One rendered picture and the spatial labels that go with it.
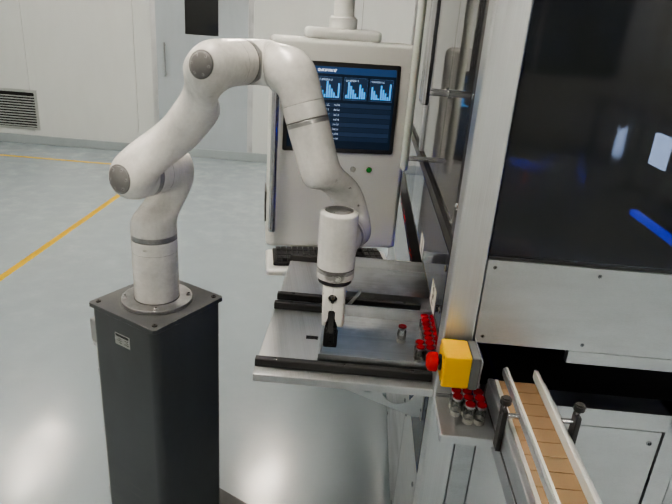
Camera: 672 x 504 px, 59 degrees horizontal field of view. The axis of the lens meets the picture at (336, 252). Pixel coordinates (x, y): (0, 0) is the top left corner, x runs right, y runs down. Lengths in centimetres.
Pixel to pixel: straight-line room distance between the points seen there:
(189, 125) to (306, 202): 87
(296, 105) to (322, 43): 88
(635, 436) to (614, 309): 33
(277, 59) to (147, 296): 74
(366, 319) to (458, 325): 40
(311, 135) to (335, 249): 24
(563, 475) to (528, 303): 33
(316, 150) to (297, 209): 98
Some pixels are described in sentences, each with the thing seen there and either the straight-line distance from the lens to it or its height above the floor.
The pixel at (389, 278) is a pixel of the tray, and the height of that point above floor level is 88.
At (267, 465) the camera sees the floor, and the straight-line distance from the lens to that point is 244.
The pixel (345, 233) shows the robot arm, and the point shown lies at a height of 120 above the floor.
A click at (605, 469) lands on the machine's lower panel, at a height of 72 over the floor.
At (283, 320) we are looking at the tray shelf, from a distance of 156.
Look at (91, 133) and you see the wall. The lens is 748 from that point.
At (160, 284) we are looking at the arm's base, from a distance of 164.
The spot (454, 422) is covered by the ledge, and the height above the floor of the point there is 88.
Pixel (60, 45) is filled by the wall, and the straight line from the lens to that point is 747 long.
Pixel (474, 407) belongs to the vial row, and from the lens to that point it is 125.
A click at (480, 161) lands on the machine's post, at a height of 139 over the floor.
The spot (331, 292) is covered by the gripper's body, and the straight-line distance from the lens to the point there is 130.
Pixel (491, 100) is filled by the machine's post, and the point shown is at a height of 151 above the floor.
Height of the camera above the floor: 163
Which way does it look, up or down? 22 degrees down
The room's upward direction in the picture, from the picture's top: 4 degrees clockwise
